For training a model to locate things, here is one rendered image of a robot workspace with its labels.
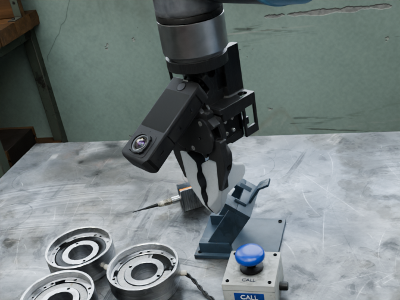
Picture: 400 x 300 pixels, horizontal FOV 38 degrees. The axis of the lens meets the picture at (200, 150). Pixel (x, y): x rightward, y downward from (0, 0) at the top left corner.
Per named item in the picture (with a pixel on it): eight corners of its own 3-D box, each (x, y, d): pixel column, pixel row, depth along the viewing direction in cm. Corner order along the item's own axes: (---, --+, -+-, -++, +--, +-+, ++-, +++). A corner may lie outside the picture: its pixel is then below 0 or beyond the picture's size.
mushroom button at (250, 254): (236, 288, 77) (231, 259, 75) (241, 268, 80) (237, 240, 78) (265, 290, 76) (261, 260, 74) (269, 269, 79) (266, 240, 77)
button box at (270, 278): (225, 310, 77) (220, 282, 75) (235, 275, 83) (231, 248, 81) (286, 313, 75) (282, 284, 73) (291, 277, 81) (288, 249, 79)
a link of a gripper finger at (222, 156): (237, 189, 69) (227, 124, 65) (229, 195, 68) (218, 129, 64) (210, 179, 72) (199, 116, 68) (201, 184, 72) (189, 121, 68)
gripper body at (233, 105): (261, 135, 71) (250, 41, 66) (213, 165, 66) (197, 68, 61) (217, 122, 76) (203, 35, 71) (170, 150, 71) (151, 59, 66)
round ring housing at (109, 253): (38, 277, 90) (31, 256, 89) (86, 239, 97) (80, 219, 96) (83, 297, 84) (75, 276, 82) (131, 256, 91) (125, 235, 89)
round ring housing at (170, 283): (106, 315, 80) (99, 293, 78) (119, 266, 89) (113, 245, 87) (180, 309, 79) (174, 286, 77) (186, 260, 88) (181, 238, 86)
